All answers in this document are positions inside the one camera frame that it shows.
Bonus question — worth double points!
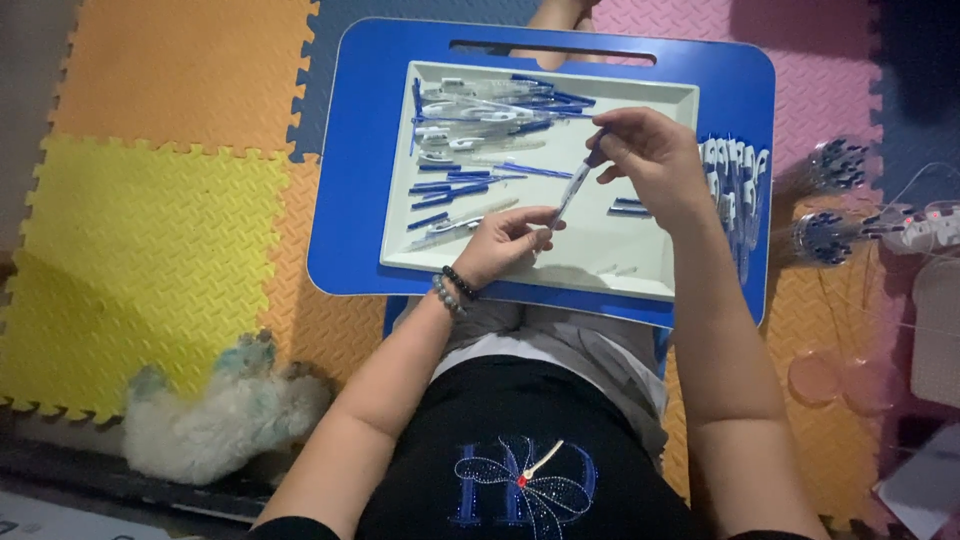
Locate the black floor strip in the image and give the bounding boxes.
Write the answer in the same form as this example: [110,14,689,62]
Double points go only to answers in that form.
[0,433,280,520]

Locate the printed white paper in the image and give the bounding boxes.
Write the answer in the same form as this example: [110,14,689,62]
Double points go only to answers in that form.
[0,490,175,540]

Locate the grey-blue foam mat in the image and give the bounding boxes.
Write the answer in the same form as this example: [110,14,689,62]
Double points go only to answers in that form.
[287,0,543,165]

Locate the white textured box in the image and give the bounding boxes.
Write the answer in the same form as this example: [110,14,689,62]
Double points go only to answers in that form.
[910,258,960,411]

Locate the white paper sheet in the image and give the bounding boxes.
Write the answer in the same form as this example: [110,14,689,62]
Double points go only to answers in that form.
[876,423,960,540]

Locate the yellow foam mat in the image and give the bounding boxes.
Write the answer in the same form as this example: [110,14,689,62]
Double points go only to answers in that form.
[0,133,295,426]

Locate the dark blue foam mat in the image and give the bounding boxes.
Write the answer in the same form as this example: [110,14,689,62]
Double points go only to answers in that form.
[868,0,960,207]

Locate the person's right hand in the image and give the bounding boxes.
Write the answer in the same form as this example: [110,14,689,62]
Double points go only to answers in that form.
[586,106,715,228]

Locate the white plastic tray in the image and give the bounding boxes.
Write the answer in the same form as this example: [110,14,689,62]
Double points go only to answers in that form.
[379,60,701,303]

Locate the pile of clear pen barrels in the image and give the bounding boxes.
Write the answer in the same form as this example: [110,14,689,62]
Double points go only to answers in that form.
[408,73,598,166]

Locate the row of assembled pens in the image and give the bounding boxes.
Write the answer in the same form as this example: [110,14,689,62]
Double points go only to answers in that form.
[697,135,772,287]

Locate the clear pen barrel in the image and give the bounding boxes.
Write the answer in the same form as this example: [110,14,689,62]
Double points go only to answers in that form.
[448,197,521,228]
[407,222,485,253]

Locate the person's leg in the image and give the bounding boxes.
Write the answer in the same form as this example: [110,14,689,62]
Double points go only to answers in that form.
[510,0,603,72]

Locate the thin white cable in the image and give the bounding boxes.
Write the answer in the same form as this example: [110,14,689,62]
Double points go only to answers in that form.
[873,160,960,226]

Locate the blue lap table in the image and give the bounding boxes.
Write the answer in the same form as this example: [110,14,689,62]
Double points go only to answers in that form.
[306,16,777,340]

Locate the clear round lid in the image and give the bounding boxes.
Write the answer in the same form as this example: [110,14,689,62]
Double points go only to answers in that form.
[786,350,843,407]
[841,355,899,418]

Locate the person's left hand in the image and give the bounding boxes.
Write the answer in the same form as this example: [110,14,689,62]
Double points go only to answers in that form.
[450,207,567,291]

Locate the pile of blue pen refills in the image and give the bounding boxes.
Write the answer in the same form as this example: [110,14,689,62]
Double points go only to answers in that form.
[405,160,576,233]

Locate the orange foam mat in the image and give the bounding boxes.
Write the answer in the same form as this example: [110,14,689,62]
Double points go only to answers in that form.
[258,153,393,393]
[660,193,905,530]
[48,0,321,160]

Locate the clear pen with blue grip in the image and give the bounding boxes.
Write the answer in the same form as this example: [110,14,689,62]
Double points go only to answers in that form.
[534,127,613,256]

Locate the person's grey shorts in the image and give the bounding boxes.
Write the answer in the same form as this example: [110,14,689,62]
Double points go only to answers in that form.
[393,295,670,454]

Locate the grey bead bracelet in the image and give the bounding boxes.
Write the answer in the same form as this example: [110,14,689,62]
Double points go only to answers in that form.
[430,273,468,319]

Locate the person's black printed shirt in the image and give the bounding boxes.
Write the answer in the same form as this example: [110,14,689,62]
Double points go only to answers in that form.
[249,355,815,540]

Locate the black bead bracelet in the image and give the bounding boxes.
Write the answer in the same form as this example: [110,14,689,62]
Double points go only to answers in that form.
[441,264,481,303]

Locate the clear cup of pens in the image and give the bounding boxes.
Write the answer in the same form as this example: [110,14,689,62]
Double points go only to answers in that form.
[776,136,872,198]
[772,210,868,270]

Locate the white power strip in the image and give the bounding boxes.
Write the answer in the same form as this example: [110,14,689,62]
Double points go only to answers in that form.
[862,200,960,255]

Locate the white fluffy dog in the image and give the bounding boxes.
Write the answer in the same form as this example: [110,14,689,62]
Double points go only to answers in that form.
[121,330,336,487]

